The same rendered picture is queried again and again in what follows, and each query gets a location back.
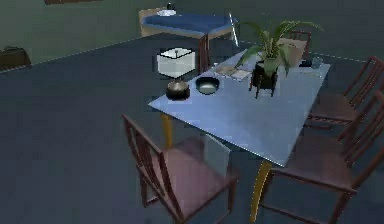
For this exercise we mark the black bowl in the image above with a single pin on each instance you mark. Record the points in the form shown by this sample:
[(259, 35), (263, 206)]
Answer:
[(207, 85)]

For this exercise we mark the white shade table lamp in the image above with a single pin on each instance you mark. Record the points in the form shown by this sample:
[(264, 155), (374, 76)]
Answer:
[(176, 65)]

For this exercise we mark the blue table with yellow legs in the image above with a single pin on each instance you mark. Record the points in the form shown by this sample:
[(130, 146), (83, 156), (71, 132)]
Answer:
[(246, 113)]

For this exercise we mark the open book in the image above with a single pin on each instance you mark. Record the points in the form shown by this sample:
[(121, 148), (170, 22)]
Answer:
[(233, 72)]

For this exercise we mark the dark red wooden chair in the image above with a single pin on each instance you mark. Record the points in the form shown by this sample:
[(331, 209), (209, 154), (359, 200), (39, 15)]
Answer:
[(320, 163), (296, 46), (346, 103), (186, 173)]

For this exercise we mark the green house plant black pot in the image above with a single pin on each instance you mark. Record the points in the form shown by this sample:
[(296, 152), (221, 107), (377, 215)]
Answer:
[(268, 56)]

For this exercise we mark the white pillow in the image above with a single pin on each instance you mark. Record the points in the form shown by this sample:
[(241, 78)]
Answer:
[(166, 12)]

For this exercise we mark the small black flat object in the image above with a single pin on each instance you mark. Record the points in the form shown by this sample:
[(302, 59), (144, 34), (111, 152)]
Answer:
[(304, 63)]

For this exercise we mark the small grey cup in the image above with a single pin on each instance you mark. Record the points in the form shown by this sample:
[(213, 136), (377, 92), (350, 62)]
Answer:
[(316, 62)]

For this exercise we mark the dark brown low furniture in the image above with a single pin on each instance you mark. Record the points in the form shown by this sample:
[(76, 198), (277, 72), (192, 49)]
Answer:
[(13, 58)]

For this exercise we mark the blue bed with wooden frame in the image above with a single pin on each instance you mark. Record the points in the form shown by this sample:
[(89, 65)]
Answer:
[(190, 23)]

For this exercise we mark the dark framed wall picture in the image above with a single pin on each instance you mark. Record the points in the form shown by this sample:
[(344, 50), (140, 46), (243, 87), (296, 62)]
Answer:
[(66, 1)]

